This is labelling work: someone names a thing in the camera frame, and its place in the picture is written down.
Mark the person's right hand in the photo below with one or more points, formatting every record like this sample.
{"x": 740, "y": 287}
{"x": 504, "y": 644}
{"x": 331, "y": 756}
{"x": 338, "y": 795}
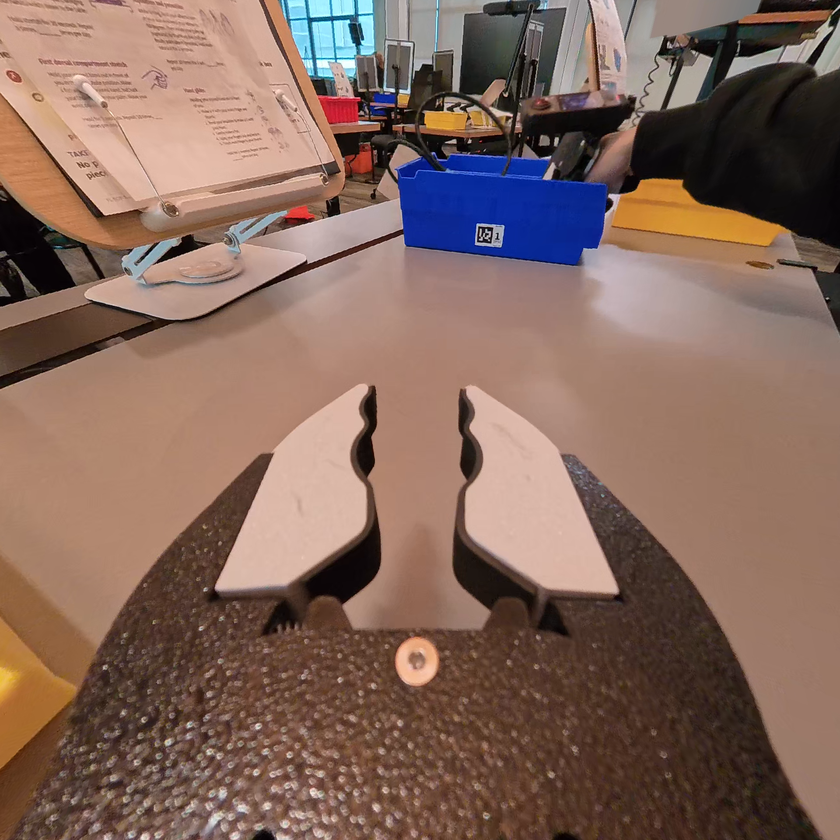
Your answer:
{"x": 617, "y": 157}

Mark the yellow plastic bin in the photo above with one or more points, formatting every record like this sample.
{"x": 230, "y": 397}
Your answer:
{"x": 26, "y": 689}
{"x": 689, "y": 213}

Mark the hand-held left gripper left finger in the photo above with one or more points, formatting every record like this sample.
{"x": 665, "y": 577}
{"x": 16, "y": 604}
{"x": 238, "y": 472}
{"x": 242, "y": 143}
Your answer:
{"x": 315, "y": 499}

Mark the red plastic bin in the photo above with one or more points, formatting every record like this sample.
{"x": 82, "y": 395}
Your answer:
{"x": 338, "y": 109}

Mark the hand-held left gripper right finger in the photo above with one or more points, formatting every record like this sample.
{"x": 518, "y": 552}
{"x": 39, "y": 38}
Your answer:
{"x": 531, "y": 512}

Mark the printed paper sheets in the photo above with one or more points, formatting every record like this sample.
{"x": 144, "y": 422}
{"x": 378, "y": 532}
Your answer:
{"x": 164, "y": 98}

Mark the blue plastic bin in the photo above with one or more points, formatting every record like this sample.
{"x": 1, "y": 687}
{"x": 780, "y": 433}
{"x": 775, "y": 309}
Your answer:
{"x": 499, "y": 203}

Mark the large black monitor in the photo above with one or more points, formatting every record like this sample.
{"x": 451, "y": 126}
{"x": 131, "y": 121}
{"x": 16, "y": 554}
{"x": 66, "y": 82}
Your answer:
{"x": 492, "y": 52}

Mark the wooden document stand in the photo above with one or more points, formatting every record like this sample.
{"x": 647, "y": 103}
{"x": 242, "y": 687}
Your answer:
{"x": 197, "y": 289}

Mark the person's right forearm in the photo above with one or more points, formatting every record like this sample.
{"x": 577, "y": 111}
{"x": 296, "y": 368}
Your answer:
{"x": 741, "y": 138}

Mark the small yellow parts bin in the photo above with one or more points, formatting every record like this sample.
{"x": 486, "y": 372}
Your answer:
{"x": 446, "y": 120}

